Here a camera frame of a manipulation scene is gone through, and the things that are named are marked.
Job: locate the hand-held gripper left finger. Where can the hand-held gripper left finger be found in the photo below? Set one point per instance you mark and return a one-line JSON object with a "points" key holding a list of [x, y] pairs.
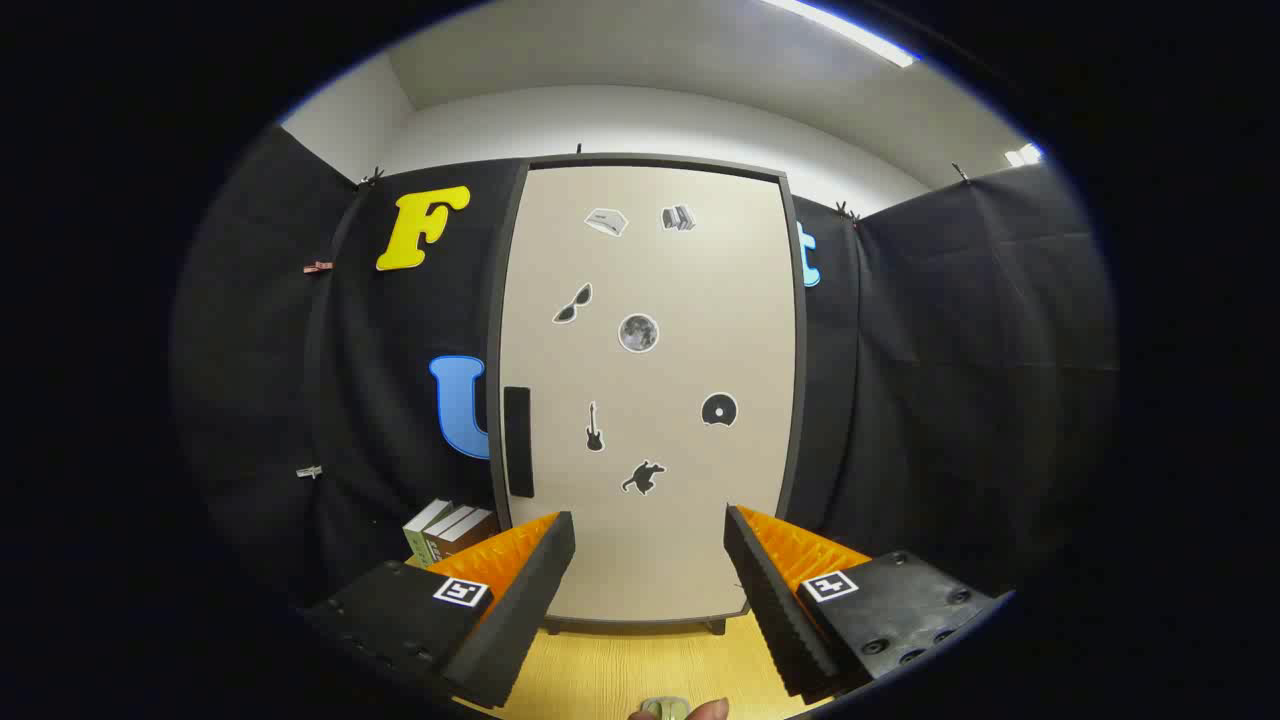
{"points": [[520, 610]]}

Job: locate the olive brown book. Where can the olive brown book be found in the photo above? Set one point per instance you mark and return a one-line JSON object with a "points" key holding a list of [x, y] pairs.
{"points": [[438, 540]]}

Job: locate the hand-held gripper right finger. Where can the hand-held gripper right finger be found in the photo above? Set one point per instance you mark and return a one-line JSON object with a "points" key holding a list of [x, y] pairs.
{"points": [[775, 620]]}

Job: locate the black backdrop cloth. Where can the black backdrop cloth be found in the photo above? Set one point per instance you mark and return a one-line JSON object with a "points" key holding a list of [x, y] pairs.
{"points": [[950, 350]]}

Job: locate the pink clip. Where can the pink clip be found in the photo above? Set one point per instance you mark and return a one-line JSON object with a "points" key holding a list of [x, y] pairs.
{"points": [[318, 267]]}

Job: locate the green book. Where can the green book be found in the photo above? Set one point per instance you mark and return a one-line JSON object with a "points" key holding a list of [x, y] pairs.
{"points": [[415, 535]]}

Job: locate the grey cabinet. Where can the grey cabinet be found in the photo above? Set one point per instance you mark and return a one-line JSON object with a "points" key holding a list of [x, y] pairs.
{"points": [[801, 350]]}

